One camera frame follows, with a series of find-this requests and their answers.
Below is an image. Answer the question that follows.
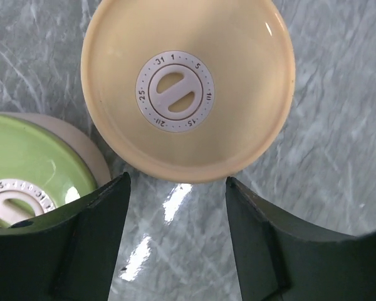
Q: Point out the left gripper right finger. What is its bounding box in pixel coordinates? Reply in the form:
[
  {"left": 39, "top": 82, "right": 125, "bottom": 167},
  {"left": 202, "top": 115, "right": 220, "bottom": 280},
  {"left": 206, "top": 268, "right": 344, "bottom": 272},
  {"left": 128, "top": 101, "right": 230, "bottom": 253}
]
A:
[{"left": 226, "top": 177, "right": 376, "bottom": 300}]

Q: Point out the orange round lid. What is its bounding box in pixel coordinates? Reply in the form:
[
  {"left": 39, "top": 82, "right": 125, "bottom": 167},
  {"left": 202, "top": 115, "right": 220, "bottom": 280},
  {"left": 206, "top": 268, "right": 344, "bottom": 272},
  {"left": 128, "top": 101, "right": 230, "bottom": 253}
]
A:
[{"left": 81, "top": 1, "right": 295, "bottom": 183}]

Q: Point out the green round lid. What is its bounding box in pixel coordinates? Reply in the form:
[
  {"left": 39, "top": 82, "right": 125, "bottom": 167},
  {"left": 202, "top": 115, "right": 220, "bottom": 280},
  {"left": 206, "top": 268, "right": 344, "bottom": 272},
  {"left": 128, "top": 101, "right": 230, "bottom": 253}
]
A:
[{"left": 0, "top": 115, "right": 97, "bottom": 228}]

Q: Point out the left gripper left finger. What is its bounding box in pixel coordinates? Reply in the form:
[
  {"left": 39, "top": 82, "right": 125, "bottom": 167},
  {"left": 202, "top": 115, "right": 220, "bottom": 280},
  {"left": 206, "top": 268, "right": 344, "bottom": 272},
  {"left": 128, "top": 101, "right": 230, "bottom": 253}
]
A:
[{"left": 0, "top": 173, "right": 131, "bottom": 300}]

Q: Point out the far steel lunch bowl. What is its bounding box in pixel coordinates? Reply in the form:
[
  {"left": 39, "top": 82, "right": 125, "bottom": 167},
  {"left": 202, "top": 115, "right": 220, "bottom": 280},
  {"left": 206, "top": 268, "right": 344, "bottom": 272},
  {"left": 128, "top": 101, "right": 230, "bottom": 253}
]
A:
[{"left": 0, "top": 112, "right": 111, "bottom": 187}]

